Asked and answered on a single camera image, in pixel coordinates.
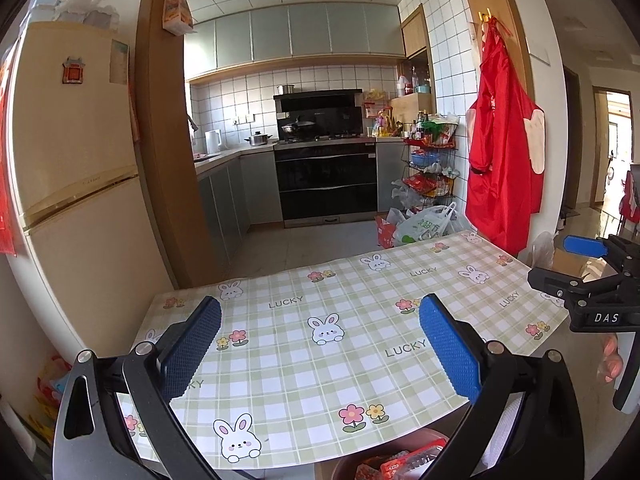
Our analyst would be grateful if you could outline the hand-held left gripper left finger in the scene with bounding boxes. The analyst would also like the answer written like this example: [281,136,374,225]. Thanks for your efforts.
[52,296,223,480]

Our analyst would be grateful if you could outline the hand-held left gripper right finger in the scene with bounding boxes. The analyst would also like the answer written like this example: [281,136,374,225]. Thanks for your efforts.
[419,294,586,480]

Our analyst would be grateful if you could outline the black wire storage rack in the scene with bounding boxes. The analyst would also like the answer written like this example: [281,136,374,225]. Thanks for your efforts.
[400,112,461,211]

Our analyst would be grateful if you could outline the red fridge magnet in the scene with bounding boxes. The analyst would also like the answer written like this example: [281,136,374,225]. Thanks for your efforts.
[61,57,87,84]

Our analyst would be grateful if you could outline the black range hood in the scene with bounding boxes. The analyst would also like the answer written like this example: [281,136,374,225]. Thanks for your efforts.
[273,89,364,138]

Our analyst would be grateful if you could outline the red cardboard box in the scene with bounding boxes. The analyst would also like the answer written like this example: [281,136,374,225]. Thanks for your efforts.
[375,215,398,250]

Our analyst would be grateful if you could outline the grey cabinets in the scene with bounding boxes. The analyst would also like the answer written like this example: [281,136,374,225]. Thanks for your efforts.
[187,2,406,81]
[195,150,278,261]

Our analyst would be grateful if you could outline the grey lower cabinets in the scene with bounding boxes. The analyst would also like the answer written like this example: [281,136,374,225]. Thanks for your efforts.
[195,150,278,261]

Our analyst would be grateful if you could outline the person's right hand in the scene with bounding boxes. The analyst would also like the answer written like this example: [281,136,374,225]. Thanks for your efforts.
[596,334,632,385]

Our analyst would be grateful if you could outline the white storage boxes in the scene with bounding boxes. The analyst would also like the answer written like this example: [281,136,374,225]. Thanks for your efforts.
[30,0,58,23]

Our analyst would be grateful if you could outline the beige refrigerator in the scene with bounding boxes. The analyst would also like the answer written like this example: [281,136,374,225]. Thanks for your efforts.
[7,22,176,361]

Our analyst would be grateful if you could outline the black wok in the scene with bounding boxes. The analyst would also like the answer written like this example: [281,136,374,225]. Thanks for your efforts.
[280,117,316,136]

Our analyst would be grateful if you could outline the brown trash bin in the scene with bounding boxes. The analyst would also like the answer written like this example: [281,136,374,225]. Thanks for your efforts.
[315,427,451,480]

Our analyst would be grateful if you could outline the grey upper cabinets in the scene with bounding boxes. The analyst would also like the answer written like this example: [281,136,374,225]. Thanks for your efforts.
[187,2,406,81]

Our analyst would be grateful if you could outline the hanging paper bag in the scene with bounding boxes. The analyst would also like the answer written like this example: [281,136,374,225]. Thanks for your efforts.
[162,0,196,36]

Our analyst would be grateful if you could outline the checkered bunny tablecloth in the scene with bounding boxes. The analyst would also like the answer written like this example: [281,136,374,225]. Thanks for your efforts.
[117,230,571,471]

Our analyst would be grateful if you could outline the clear plastic bag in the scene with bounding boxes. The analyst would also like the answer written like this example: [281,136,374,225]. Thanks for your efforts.
[530,232,557,271]

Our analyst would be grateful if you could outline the black oven stove unit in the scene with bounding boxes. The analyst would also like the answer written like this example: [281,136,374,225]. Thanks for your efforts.
[273,137,379,228]

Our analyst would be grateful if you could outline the small white plastic bag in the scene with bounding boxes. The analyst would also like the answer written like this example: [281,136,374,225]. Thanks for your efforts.
[390,177,416,208]

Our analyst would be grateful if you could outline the wooden wall cabinet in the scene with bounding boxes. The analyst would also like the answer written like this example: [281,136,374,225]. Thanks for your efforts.
[400,4,436,111]

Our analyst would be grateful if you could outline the cooking oil bottles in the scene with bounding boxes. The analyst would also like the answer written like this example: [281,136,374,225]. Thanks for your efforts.
[367,105,403,137]

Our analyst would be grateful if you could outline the brown cardboard box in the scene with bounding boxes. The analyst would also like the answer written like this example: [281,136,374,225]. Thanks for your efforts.
[550,247,618,283]

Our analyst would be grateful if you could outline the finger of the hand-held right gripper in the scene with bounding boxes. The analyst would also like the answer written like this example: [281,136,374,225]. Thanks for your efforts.
[563,234,640,276]
[527,266,631,306]

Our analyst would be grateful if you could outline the red hanging apron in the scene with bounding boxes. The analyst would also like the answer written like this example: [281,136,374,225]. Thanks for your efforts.
[465,16,546,258]

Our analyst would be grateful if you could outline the white green shopping bag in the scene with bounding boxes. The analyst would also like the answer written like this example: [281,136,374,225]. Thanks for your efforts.
[392,202,473,248]

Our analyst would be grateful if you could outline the clear plastic bags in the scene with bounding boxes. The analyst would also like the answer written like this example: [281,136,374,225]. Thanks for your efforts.
[52,0,121,28]

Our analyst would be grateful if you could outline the red orange snack wrapper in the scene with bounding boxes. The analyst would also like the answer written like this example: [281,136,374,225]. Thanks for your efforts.
[380,440,447,478]

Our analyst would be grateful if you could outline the pale fridge sticker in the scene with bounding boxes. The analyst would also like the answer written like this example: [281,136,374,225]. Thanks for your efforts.
[110,39,130,85]

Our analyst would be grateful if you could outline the red hanging banner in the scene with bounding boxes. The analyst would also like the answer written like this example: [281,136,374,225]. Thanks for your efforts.
[0,55,18,256]

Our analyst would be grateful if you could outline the colourful bag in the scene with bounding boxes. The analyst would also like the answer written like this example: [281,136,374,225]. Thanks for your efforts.
[32,355,73,441]

